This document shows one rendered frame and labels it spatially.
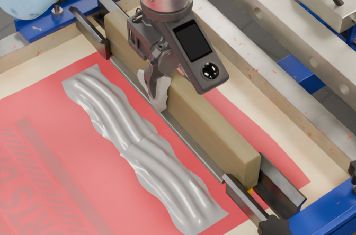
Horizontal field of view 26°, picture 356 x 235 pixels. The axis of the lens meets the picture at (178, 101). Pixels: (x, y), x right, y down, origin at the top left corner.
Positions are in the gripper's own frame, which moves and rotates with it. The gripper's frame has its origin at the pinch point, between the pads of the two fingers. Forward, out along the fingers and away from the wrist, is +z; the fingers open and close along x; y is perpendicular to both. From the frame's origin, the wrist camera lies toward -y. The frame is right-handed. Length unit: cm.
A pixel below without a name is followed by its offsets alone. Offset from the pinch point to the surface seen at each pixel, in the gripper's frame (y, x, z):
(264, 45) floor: 70, -87, 101
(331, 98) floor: 39, -90, 101
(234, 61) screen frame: 4.1, -14.9, 4.1
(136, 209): -9.5, 14.0, 5.3
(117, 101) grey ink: 8.5, 5.6, 4.5
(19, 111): 16.5, 19.0, 5.3
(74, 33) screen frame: 25.4, 3.3, 4.2
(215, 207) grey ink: -16.1, 4.6, 5.0
